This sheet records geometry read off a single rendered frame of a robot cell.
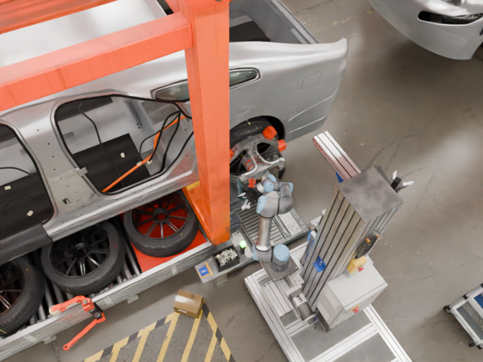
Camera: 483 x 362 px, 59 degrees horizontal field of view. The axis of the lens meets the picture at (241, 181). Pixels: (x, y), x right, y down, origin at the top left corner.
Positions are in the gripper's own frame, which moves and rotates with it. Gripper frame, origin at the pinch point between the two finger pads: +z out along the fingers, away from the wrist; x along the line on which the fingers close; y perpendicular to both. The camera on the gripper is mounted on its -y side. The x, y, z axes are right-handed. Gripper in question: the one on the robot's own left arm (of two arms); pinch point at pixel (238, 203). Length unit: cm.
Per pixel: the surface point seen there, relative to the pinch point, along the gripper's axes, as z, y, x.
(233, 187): 18, 44, 73
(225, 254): 38.1, 22.1, -13.5
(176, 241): 67, -1, 12
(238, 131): -35, -26, 39
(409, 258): -69, 177, -22
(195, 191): 30.0, -8.4, 39.1
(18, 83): -18, -188, -84
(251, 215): 23, 71, 54
